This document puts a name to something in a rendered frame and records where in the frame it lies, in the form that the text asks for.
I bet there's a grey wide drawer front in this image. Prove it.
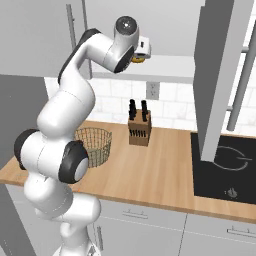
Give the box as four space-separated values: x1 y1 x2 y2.
99 198 188 232

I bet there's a grey base cabinet handle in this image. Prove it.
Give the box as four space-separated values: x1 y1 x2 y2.
96 226 104 252

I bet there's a wooden knife block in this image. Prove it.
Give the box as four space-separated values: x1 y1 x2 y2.
127 109 153 147

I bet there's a black-handled knife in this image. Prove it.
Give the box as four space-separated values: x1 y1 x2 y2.
140 99 150 123
128 98 137 121

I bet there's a wire basket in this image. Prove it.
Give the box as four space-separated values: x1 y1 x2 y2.
73 126 113 169

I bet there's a grey wall cabinet body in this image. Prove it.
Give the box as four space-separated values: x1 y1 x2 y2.
81 0 205 85

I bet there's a grey base cabinet door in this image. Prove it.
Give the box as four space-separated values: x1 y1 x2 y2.
89 216 185 256

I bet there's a grey narrow drawer front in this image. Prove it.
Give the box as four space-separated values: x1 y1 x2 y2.
185 213 256 242

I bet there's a grey open cabinet door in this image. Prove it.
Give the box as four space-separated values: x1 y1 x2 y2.
194 0 255 163

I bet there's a grey closed cabinet door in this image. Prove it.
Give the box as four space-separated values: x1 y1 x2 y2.
0 0 85 79

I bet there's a dark grey tall panel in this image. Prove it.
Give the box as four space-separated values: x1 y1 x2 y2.
0 74 51 256

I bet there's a white wall socket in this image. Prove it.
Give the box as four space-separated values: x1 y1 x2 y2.
145 81 161 101

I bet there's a grey bar door handle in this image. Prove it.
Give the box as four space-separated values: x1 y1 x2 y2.
226 45 256 132

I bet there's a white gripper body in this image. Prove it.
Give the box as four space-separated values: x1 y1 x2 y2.
134 49 153 61

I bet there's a grey narrow drawer handle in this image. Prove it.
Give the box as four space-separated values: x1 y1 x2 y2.
226 225 256 239

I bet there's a grey slim door handle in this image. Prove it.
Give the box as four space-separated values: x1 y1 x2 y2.
65 3 78 52

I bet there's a yellow-brown bread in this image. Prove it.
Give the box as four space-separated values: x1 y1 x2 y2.
131 55 147 65

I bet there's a grey wide drawer handle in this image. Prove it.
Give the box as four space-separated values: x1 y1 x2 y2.
121 208 150 220

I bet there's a black hob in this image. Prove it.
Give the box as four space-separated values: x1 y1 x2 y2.
190 132 256 206

